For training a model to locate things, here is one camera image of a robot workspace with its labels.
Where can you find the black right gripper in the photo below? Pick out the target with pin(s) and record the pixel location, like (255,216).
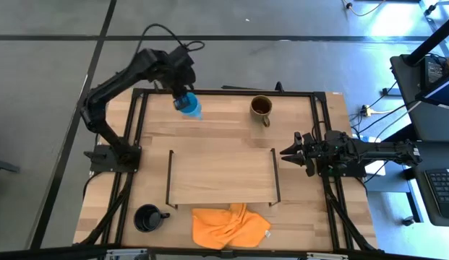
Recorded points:
(316,153)

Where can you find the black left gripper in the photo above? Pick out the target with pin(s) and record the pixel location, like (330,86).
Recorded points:
(181,70)

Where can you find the blue mug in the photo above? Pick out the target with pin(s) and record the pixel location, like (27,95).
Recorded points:
(192,106)

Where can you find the black mug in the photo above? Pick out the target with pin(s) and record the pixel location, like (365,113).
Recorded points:
(148,218)

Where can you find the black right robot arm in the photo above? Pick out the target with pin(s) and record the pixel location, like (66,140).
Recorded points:
(376,151)

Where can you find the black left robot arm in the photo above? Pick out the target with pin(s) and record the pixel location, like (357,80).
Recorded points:
(115,81)

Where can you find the wooden shelf with black legs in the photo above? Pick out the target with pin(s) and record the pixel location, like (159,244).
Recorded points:
(224,177)

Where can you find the olive green mug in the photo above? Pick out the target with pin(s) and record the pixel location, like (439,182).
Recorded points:
(260,106)

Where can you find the white power strip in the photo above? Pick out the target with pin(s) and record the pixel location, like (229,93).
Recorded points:
(368,110)

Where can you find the orange fleece cloth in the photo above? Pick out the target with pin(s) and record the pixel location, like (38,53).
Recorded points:
(227,227)

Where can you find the black caster wheel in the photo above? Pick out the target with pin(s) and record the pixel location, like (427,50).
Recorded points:
(408,221)

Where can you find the dark grey desk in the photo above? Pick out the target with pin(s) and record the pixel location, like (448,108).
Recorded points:
(437,122)

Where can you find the black keyboard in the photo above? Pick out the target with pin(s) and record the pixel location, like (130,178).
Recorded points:
(442,187)

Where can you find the black electronics box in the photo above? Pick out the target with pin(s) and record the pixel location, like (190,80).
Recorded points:
(432,70)

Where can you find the black diagonal pole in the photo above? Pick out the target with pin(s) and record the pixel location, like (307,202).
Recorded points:
(430,41)

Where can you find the grey chair foot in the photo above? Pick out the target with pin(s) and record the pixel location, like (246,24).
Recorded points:
(3,165)

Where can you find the black bottom beam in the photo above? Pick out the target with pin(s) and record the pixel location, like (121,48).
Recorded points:
(47,252)

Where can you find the black metal table frame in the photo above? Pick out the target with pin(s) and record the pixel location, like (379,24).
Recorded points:
(227,93)

